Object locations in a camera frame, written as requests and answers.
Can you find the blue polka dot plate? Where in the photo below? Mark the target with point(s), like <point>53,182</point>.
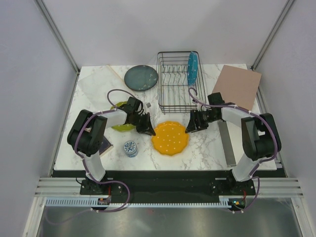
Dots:
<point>192,68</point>

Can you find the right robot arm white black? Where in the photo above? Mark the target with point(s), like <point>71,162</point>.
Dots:
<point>260,139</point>

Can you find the grey metal bar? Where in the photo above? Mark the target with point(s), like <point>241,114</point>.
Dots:
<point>227,144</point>

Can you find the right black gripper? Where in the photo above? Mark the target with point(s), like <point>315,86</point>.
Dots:
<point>193,125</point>

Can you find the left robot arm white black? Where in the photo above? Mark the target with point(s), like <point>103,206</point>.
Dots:
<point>87,132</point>

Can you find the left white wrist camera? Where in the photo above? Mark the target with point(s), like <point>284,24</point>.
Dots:
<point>148,105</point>

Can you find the orange polka dot plate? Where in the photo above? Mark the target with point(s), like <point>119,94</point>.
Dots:
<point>170,138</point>

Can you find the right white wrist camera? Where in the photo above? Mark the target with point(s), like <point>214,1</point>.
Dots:
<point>201,107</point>

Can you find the white slotted cable duct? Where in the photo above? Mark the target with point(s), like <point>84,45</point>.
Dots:
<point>110,202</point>

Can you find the dark hardcover book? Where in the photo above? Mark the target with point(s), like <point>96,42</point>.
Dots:
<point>106,146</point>

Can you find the black wire dish rack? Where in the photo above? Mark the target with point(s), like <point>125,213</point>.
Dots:
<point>173,89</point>

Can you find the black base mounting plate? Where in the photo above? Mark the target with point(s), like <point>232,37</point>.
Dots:
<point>167,186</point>

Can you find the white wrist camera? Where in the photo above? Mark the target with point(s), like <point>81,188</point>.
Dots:
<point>148,105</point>
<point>201,107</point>

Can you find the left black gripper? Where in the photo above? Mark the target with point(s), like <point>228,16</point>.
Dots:
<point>147,129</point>

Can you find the dark grey round plate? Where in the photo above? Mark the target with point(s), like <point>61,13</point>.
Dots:
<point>141,78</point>

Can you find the blue white ceramic cup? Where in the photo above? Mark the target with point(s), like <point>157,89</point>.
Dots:
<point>130,148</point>

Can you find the green polka dot plate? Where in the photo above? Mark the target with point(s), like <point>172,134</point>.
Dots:
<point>124,127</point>

